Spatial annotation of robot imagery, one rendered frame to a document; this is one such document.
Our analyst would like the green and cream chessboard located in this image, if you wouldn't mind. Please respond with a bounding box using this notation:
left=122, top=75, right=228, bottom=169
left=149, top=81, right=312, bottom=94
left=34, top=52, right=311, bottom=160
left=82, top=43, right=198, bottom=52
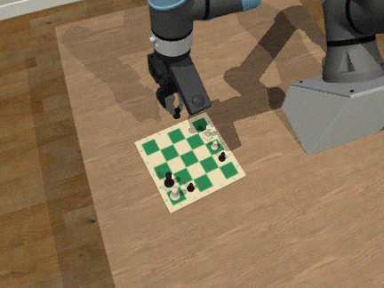
left=134, top=112, right=246, bottom=213

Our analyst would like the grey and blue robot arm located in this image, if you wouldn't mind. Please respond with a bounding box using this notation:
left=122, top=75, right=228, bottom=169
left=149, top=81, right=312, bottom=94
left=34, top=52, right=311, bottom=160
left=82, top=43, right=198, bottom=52
left=148, top=0, right=384, bottom=116

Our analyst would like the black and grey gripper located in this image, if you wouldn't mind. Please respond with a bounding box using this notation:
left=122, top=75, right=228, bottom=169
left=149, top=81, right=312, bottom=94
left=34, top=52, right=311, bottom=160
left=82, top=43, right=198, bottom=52
left=148, top=48, right=191, bottom=116

